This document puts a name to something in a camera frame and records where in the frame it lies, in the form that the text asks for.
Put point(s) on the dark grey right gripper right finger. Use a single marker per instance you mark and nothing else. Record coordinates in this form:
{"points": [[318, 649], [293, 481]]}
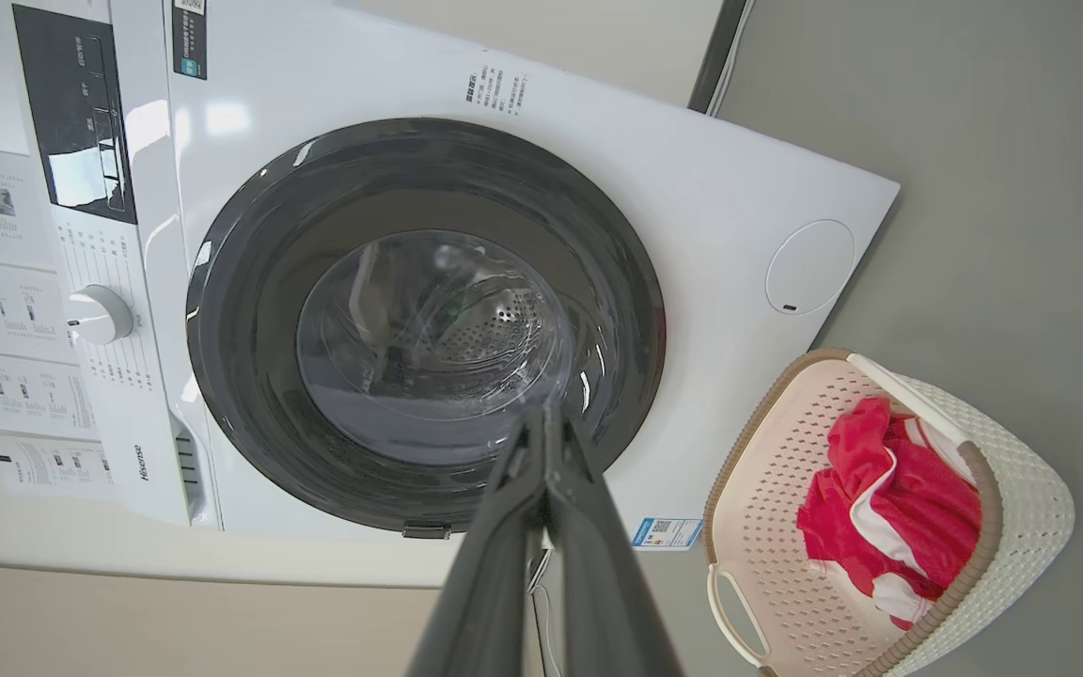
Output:
{"points": [[598, 583]]}

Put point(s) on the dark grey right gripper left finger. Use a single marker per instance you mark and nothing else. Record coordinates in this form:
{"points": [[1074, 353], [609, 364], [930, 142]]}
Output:
{"points": [[494, 564]]}

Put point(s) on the cream laundry basket brown rim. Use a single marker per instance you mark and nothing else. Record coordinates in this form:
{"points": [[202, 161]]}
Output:
{"points": [[776, 508]]}

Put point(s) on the blue energy label sticker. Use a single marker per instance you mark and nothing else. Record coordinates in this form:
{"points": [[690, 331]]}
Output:
{"points": [[666, 532]]}

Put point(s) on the steel washer drum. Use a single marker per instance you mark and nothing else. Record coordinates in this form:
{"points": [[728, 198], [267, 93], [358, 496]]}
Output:
{"points": [[504, 324]]}

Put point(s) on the round black glass washer door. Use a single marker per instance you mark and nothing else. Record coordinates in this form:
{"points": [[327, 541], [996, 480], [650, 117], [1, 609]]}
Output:
{"points": [[250, 376]]}

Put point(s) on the red garment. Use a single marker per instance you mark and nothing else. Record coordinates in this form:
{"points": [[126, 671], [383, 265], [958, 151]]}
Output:
{"points": [[936, 517]]}

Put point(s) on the round white filter cover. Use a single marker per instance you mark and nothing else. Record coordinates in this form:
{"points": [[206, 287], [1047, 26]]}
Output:
{"points": [[809, 267]]}

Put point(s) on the white front-load washing machine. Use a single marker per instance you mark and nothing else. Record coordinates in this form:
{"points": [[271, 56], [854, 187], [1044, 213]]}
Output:
{"points": [[692, 188]]}

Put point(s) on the white washer dial knob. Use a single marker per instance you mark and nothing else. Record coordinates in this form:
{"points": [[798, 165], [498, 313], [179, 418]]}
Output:
{"points": [[98, 314]]}

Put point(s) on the small printed text label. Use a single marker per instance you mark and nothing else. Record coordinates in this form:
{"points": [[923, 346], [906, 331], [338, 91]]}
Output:
{"points": [[494, 91]]}

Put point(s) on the dark rectangular washer sticker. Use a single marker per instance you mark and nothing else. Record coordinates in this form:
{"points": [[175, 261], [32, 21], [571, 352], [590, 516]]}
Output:
{"points": [[189, 38]]}

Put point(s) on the black washer control panel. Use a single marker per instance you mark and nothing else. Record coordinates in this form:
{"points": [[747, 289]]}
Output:
{"points": [[71, 113]]}

